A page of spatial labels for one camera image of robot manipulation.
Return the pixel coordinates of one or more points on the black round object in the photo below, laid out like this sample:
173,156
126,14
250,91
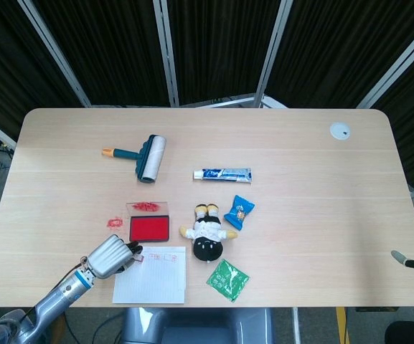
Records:
407,333

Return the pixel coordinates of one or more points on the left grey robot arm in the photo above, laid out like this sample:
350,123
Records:
59,294

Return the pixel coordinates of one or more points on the green sachet packet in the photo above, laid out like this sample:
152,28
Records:
227,280

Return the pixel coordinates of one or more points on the blue snack packet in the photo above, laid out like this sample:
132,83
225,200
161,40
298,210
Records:
239,211

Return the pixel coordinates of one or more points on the red ink pad clear lid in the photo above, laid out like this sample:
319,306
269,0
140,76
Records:
149,228

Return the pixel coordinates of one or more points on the white table leg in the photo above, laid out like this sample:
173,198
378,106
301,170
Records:
296,324

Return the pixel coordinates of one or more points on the blue white toothpaste tube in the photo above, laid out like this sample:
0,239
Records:
224,174

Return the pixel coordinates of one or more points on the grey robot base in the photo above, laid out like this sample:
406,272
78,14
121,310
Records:
199,326

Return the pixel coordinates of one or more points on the teal lint roller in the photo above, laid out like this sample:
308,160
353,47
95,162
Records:
153,157

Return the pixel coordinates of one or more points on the grey partition foot bar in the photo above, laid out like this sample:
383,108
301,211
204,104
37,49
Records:
224,101

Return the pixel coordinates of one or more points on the white lined paper sheet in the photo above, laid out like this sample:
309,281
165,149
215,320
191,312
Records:
156,283

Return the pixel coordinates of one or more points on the small white stamp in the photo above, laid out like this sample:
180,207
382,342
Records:
139,258

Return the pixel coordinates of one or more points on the black white plush doll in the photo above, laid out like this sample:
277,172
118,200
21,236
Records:
206,233

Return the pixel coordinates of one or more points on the yellow strip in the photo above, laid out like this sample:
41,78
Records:
341,324

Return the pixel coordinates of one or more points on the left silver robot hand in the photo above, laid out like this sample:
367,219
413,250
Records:
108,256

